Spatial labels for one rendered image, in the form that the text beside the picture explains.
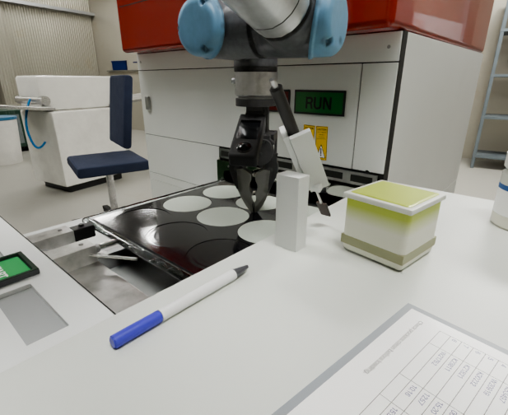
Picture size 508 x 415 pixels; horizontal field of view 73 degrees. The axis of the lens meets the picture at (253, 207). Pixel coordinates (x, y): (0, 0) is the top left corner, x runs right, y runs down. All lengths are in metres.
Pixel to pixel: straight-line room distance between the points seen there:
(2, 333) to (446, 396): 0.31
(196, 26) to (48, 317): 0.38
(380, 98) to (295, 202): 0.37
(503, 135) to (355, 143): 5.67
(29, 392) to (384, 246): 0.31
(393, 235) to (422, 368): 0.14
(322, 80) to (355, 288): 0.49
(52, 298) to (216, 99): 0.69
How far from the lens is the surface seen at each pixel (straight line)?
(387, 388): 0.25
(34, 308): 0.36
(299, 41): 0.45
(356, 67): 0.70
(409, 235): 0.36
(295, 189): 0.35
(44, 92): 4.10
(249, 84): 0.60
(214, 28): 0.50
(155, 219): 0.66
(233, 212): 0.67
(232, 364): 0.25
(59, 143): 4.05
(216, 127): 0.94
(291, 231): 0.37
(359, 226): 0.37
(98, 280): 0.54
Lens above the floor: 1.14
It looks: 20 degrees down
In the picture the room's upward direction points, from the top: straight up
